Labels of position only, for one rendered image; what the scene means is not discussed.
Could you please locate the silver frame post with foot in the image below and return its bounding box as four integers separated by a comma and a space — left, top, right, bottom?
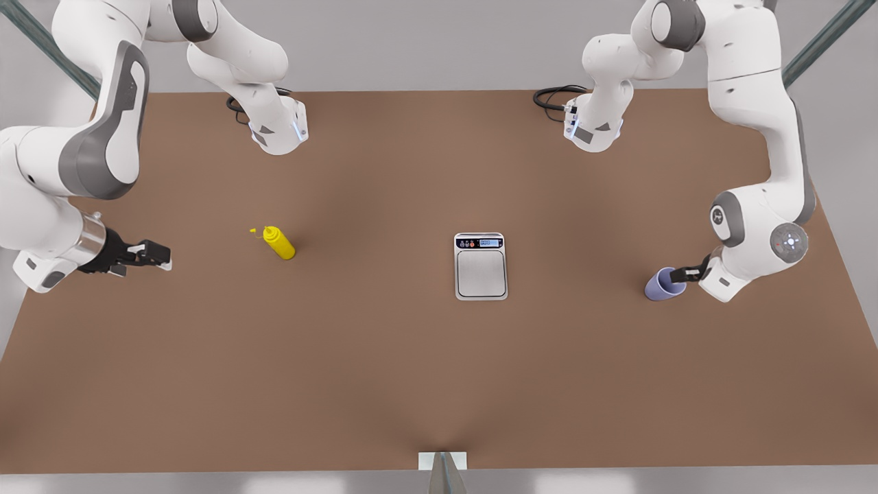
418, 451, 469, 494

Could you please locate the yellow sauce bottle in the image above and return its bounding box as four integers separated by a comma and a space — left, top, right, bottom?
249, 225, 297, 261

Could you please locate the silver kitchen scale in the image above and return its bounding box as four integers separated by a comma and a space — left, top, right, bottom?
453, 232, 510, 302

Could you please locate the purple cup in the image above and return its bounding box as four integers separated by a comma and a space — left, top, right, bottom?
644, 267, 687, 302

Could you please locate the black cable loop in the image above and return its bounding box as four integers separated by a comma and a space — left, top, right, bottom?
226, 87, 294, 128
533, 84, 592, 125

